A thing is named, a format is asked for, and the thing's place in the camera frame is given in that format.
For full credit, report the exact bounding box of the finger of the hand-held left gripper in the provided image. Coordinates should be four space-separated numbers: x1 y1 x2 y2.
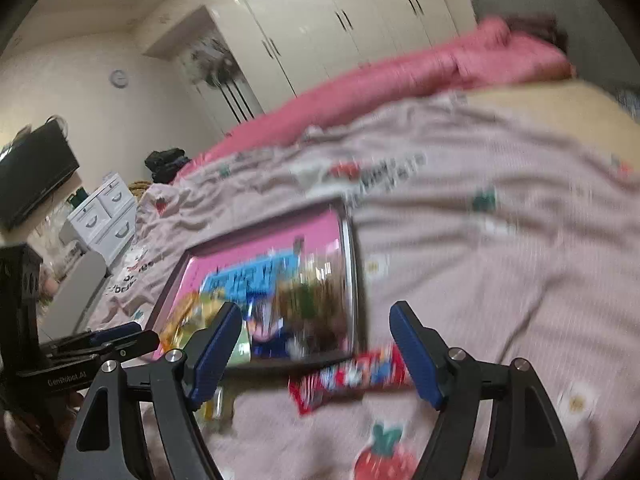
42 321 143 356
50 330 161 366

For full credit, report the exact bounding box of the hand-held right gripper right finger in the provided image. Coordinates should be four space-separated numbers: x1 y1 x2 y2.
389 301 581 480

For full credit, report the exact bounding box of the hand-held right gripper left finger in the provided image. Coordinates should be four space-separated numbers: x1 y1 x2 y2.
57 301 243 480

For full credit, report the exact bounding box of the orange cracker packet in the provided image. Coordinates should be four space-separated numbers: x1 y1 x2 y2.
160 292 213 348

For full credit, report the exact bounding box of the blue cookie packet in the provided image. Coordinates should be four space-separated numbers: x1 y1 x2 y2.
247 300 301 358

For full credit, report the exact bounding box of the red candy packet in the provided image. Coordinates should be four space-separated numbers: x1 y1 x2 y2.
289 345 416 416

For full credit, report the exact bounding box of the grey shallow cardboard box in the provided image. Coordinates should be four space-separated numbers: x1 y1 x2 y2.
150 197 368 368

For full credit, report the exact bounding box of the clear green-label cookie bag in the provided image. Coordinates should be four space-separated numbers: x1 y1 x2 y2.
272 250 351 356

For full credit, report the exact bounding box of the white drawer chest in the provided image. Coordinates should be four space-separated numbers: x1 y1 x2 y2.
66 172 138 266

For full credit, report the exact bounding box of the pink book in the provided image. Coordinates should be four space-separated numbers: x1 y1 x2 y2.
160 210 346 361

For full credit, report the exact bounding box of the wicker basket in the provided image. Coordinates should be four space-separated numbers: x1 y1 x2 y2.
127 180 153 206

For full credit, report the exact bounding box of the pile of dark clothes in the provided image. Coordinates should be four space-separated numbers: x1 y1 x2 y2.
145 147 191 183

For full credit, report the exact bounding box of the pink duvet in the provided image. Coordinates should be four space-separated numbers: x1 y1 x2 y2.
175 17 576 181

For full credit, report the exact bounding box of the beige bed sheet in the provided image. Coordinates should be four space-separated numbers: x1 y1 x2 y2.
465 80 640 161

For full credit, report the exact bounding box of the coat rack with hats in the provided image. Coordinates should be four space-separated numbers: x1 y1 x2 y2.
177 35 266 126

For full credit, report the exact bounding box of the dark patterned cloth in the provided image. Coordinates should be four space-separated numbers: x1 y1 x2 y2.
615 87 640 121

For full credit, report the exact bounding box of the dark striped pillow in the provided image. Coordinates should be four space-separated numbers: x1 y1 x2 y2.
505 15 568 53

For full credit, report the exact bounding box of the white wardrobe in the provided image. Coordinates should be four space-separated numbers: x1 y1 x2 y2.
142 0 466 98

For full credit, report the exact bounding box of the grey padded headboard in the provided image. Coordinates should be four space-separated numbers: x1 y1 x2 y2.
470 0 640 96

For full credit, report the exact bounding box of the black wall television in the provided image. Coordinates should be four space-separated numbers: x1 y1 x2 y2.
0 124 81 231

